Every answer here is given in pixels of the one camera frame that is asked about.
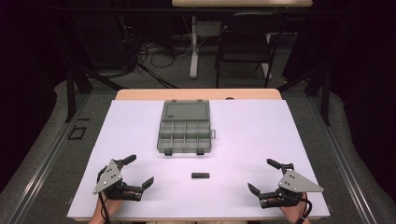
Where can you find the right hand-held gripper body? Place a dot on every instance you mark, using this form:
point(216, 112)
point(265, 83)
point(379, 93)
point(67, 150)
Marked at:
point(295, 183)

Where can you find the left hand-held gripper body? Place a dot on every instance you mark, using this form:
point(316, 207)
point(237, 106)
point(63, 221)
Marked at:
point(109, 179)

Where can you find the small black block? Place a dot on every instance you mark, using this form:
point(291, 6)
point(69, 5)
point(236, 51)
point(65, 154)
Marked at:
point(200, 175)

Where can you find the grey plastic organiser box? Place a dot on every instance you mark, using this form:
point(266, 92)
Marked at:
point(185, 127)

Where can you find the person's right hand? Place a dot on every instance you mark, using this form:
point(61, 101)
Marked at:
point(292, 212)

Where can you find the person's left hand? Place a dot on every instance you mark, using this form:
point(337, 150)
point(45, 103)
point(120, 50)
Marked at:
point(111, 207)

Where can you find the white table mat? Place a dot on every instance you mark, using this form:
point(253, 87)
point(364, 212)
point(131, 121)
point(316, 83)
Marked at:
point(243, 146)

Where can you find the black metal stand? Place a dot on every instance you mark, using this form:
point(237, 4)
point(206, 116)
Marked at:
point(325, 96)
point(71, 93)

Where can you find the wooden table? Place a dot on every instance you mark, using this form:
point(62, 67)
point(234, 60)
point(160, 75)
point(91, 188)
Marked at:
point(199, 94)

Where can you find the black chair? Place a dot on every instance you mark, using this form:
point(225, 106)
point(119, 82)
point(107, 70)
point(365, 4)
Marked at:
point(244, 46)

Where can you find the wooden desk with white legs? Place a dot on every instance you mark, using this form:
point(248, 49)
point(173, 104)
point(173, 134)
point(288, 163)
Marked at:
point(194, 46)

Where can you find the grey box under desk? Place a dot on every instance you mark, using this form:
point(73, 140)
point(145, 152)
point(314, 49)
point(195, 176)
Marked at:
point(208, 29)

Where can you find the metal floor rail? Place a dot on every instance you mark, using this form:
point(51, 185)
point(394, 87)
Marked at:
point(49, 161)
point(345, 168)

